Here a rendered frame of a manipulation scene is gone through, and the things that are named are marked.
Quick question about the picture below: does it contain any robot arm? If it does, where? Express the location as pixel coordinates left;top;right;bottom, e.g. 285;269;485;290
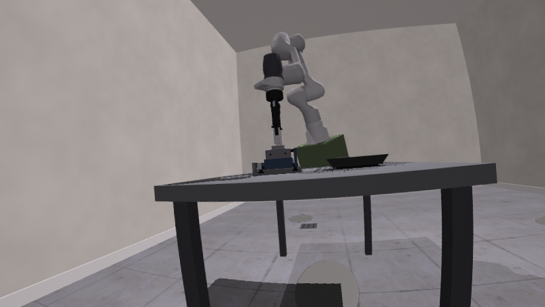
254;32;332;145

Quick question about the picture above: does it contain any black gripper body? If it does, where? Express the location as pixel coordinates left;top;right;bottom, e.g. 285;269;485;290
266;89;283;107

